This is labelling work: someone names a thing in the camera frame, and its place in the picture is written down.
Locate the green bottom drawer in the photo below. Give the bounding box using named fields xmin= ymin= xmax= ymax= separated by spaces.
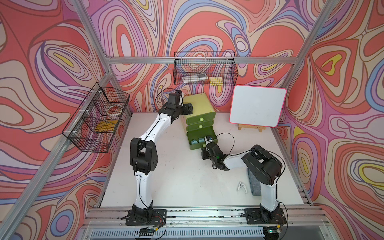
xmin=187 ymin=126 xmax=218 ymax=150

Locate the yellow green drawer cabinet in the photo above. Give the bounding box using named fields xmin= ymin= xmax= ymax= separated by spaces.
xmin=182 ymin=93 xmax=216 ymax=135

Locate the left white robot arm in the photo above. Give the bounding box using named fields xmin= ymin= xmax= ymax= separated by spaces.
xmin=130 ymin=103 xmax=194 ymax=221

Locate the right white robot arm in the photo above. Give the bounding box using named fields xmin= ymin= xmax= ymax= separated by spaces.
xmin=202 ymin=142 xmax=283 ymax=223

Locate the grey box in back basket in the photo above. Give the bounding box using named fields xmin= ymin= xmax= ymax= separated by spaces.
xmin=182 ymin=73 xmax=208 ymax=84

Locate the yellow sponge in back basket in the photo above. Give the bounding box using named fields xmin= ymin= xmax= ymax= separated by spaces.
xmin=209 ymin=77 xmax=224 ymax=86

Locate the wooden easel stand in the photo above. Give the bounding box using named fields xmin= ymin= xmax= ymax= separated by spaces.
xmin=238 ymin=124 xmax=266 ymax=133

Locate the small white clip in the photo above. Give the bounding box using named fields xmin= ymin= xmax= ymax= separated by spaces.
xmin=237 ymin=182 xmax=248 ymax=194

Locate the grey felt eraser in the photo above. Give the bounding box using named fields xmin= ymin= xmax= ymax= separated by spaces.
xmin=248 ymin=169 xmax=262 ymax=196

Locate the pink framed whiteboard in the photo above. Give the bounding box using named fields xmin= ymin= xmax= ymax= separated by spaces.
xmin=229 ymin=85 xmax=287 ymax=128

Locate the yellow item in left basket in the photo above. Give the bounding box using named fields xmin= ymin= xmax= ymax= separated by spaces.
xmin=94 ymin=121 xmax=118 ymax=133

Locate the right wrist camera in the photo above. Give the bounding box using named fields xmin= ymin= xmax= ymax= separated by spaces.
xmin=205 ymin=136 xmax=214 ymax=145

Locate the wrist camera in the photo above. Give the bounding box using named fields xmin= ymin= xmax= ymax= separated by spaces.
xmin=167 ymin=90 xmax=183 ymax=109
xmin=205 ymin=136 xmax=214 ymax=145

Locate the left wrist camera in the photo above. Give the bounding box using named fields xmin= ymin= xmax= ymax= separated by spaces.
xmin=167 ymin=90 xmax=183 ymax=109

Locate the back black wire basket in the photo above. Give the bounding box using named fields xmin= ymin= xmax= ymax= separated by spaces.
xmin=173 ymin=50 xmax=239 ymax=87

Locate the black wire basket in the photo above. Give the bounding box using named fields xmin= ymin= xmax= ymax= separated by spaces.
xmin=173 ymin=50 xmax=239 ymax=87
xmin=62 ymin=83 xmax=130 ymax=153

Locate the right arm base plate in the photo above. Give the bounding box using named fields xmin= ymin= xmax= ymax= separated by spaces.
xmin=244 ymin=207 xmax=288 ymax=226

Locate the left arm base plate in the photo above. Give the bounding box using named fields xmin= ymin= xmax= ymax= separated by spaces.
xmin=122 ymin=208 xmax=167 ymax=227

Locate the left black wire basket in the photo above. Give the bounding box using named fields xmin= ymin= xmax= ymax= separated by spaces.
xmin=62 ymin=83 xmax=130 ymax=153

